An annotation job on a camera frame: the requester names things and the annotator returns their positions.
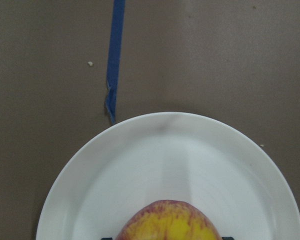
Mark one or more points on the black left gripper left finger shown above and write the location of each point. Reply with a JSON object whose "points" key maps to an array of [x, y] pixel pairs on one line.
{"points": [[108, 238]]}

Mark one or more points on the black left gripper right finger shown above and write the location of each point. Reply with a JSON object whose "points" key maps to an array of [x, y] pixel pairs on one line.
{"points": [[227, 238]]}

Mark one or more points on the red yellow apple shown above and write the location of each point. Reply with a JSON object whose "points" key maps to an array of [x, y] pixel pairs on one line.
{"points": [[169, 220]]}

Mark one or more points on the white plate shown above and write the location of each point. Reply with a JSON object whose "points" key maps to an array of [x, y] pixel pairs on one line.
{"points": [[170, 156]]}

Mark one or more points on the brown paper table cover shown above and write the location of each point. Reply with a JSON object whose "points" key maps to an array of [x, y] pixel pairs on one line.
{"points": [[236, 61]]}

